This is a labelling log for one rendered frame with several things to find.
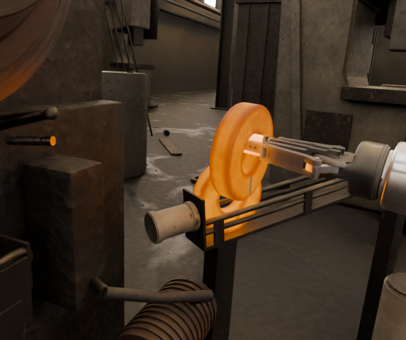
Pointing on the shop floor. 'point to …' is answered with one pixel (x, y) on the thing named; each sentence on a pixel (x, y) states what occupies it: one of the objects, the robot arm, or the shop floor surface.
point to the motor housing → (172, 316)
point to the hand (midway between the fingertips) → (245, 142)
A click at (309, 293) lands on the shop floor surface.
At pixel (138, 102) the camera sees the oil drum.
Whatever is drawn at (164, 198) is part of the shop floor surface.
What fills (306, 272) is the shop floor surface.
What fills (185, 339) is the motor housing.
